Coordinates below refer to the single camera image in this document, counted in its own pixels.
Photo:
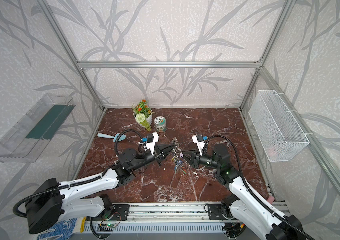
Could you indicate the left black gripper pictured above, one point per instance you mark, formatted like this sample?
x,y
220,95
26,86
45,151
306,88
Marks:
x,y
159,152

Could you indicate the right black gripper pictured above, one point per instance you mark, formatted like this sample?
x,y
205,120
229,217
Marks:
x,y
196,157

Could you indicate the keyring with coloured key tags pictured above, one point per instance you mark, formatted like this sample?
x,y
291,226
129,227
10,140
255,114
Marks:
x,y
178,162

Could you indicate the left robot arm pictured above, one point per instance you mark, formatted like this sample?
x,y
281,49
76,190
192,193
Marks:
x,y
54,202

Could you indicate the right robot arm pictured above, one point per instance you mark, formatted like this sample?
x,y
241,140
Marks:
x,y
245,203

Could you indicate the round printed tin can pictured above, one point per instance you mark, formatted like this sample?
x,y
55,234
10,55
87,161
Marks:
x,y
160,123

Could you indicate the potted artificial flower plant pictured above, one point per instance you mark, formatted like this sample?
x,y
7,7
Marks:
x,y
143,114

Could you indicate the light blue garden trowel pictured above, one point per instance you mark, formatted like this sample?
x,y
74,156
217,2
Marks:
x,y
114,138

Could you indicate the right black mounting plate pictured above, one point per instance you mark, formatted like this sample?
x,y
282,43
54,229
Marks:
x,y
215,212

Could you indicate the black mounting plate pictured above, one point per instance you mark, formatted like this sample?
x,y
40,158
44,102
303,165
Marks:
x,y
120,213
215,212

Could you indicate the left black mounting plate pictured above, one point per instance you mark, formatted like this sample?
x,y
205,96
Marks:
x,y
120,213

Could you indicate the blue dotted work glove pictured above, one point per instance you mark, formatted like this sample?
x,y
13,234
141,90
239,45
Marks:
x,y
60,231

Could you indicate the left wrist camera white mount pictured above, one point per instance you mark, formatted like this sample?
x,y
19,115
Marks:
x,y
149,142

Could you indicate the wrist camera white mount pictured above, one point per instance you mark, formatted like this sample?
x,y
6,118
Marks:
x,y
149,142
201,142

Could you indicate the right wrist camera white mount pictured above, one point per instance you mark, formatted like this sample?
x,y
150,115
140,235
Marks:
x,y
201,142

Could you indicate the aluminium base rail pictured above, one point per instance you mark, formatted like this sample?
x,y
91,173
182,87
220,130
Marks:
x,y
184,212

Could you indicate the white wire mesh basket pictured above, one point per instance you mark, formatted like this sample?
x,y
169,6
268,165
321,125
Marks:
x,y
281,137

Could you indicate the clear plastic wall shelf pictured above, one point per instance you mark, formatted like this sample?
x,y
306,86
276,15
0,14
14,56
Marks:
x,y
25,142

